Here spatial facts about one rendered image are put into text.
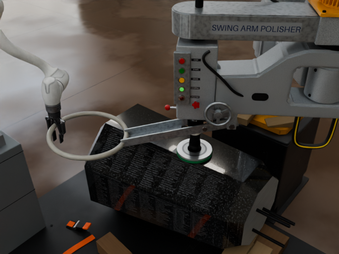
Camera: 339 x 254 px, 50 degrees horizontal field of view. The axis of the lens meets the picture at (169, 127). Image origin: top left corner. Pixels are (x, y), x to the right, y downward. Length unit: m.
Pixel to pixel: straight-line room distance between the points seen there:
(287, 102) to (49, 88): 1.31
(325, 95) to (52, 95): 1.48
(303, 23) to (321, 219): 1.76
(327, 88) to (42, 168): 2.55
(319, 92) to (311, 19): 0.39
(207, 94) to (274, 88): 0.33
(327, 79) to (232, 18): 0.56
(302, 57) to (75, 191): 2.15
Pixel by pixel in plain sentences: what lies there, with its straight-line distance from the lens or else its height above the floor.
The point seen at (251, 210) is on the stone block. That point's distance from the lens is 2.08.
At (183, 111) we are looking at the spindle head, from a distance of 1.92.
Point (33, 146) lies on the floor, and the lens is 3.85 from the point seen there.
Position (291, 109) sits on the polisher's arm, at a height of 1.19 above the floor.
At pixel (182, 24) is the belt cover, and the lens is 1.73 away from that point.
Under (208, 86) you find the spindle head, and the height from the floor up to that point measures 1.31.
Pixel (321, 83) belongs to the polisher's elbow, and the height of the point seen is 1.34.
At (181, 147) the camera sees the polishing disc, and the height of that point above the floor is 0.83.
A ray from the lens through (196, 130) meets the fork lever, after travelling 2.04.
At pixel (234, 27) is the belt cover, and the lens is 1.72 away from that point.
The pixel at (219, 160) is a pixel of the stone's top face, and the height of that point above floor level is 0.80.
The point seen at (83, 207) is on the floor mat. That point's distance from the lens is 3.05.
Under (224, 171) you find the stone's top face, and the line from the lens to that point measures 2.09.
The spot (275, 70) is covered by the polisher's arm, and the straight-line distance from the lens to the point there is 1.83.
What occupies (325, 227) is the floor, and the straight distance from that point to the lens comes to 3.05.
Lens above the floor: 2.17
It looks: 34 degrees down
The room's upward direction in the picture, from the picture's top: 1 degrees counter-clockwise
